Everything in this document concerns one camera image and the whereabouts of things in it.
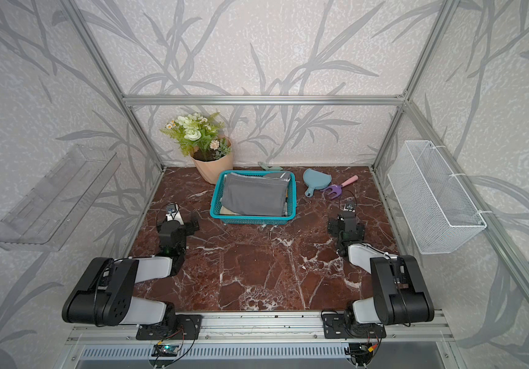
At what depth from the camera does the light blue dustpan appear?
1108mm

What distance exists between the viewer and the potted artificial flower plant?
3.04 ft

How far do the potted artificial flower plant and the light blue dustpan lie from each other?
0.40m
